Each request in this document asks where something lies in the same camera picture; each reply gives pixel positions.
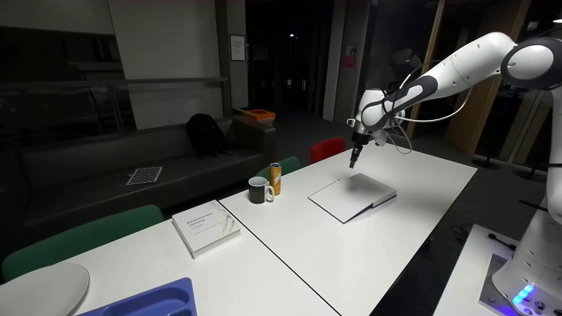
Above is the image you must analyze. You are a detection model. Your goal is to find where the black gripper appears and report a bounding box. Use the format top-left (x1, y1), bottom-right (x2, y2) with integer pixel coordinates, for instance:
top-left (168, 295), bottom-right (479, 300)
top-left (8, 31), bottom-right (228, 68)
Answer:
top-left (347, 131), bottom-right (370, 170)

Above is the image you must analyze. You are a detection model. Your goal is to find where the blue hardcover book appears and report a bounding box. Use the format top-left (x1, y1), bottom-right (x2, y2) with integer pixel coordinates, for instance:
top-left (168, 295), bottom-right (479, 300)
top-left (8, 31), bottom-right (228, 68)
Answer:
top-left (307, 172), bottom-right (398, 224)

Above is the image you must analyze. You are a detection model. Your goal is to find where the white book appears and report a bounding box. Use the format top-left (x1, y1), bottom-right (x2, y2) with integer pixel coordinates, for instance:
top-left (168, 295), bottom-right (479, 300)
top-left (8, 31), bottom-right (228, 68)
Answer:
top-left (170, 198), bottom-right (242, 260)

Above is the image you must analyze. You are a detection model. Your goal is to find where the red chair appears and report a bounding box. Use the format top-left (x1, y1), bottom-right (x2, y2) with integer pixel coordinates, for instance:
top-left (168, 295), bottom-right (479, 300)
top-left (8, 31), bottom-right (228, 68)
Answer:
top-left (307, 135), bottom-right (347, 165)

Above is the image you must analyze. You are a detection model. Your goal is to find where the small green chair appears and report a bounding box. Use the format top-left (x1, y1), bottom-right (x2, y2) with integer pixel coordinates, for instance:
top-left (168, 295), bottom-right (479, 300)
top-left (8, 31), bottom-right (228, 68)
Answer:
top-left (254, 154), bottom-right (303, 181)

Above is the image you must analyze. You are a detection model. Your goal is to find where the orange drink can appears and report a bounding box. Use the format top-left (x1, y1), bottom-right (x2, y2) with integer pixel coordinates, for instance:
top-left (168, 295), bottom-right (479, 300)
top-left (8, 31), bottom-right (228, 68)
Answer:
top-left (266, 161), bottom-right (282, 196)

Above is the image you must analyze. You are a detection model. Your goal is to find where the bin with orange lid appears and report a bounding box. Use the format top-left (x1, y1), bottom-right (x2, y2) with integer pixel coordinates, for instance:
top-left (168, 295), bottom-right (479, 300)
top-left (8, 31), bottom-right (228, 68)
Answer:
top-left (231, 107), bottom-right (277, 154)

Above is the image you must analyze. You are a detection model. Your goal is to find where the black marker pen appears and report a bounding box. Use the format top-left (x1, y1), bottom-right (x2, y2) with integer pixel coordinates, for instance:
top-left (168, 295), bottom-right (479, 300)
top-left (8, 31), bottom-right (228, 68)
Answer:
top-left (486, 231), bottom-right (517, 253)

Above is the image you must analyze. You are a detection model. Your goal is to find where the blue compartment tray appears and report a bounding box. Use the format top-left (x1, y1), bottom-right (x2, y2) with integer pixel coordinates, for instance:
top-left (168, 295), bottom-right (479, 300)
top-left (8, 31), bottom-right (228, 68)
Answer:
top-left (77, 275), bottom-right (200, 316)

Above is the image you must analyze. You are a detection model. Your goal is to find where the dark grey sofa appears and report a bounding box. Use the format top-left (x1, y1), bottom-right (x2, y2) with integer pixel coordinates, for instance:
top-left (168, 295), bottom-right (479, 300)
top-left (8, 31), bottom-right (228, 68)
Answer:
top-left (0, 119), bottom-right (270, 247)

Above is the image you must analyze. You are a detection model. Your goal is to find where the large green chair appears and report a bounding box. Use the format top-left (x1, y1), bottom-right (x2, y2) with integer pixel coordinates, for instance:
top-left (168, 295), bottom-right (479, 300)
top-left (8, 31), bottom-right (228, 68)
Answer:
top-left (0, 203), bottom-right (166, 282)

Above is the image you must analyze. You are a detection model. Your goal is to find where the white round plate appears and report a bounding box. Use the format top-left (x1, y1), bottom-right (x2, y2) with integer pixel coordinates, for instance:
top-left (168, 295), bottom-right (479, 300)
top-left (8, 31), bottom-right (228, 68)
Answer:
top-left (0, 261), bottom-right (92, 316)

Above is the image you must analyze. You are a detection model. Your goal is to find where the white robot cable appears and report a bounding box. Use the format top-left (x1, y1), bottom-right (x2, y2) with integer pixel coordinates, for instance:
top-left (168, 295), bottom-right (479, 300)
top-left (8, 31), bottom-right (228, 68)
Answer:
top-left (396, 86), bottom-right (474, 154)

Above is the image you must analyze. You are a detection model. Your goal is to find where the red wall sign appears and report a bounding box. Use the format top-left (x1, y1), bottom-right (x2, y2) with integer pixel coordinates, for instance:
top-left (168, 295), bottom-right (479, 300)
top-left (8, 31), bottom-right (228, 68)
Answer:
top-left (340, 44), bottom-right (359, 73)

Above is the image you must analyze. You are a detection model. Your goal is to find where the black mug with white handle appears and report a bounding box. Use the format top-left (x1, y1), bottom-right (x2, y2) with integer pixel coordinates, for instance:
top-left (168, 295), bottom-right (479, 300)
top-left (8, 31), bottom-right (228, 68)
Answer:
top-left (245, 175), bottom-right (275, 205)

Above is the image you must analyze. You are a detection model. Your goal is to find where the framed paper wall notice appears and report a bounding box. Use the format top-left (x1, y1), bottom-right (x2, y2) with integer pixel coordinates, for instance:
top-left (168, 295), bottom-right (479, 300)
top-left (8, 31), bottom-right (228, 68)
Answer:
top-left (228, 33), bottom-right (247, 63)

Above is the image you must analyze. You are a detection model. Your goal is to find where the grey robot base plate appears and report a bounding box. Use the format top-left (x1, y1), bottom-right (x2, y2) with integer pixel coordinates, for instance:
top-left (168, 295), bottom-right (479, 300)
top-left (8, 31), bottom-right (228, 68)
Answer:
top-left (477, 251), bottom-right (562, 316)

